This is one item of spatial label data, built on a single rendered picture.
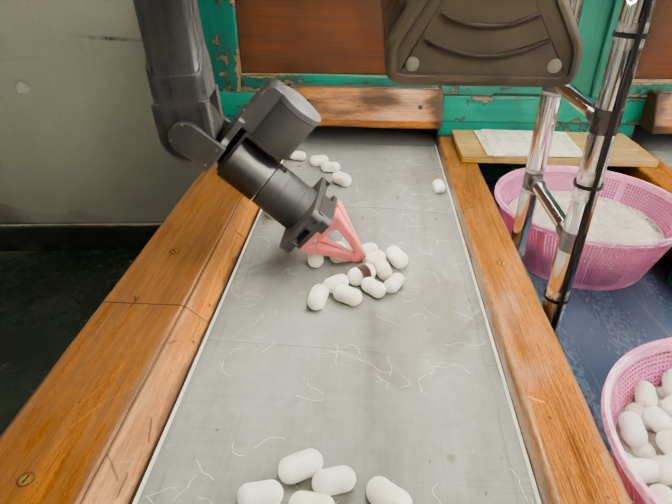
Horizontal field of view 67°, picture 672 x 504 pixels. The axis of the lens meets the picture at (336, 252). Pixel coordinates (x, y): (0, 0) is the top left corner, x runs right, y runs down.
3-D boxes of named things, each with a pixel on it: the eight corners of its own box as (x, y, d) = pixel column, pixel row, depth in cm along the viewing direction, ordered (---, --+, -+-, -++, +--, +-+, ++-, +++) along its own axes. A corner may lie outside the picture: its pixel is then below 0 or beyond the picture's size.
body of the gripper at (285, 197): (334, 184, 64) (289, 146, 62) (326, 222, 55) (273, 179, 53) (302, 217, 67) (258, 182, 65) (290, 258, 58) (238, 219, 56)
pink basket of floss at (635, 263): (615, 331, 64) (638, 268, 59) (451, 246, 81) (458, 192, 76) (699, 260, 78) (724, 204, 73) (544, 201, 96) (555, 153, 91)
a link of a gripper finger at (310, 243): (382, 223, 66) (327, 178, 63) (381, 252, 60) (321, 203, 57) (347, 255, 69) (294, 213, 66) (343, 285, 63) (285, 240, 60)
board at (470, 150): (461, 162, 88) (462, 156, 87) (450, 134, 101) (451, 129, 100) (657, 167, 86) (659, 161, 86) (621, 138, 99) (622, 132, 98)
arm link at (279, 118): (179, 115, 59) (161, 141, 52) (236, 35, 55) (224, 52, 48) (262, 175, 64) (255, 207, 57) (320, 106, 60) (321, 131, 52)
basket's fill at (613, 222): (518, 287, 70) (526, 253, 67) (487, 214, 89) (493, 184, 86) (685, 294, 69) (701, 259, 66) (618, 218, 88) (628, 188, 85)
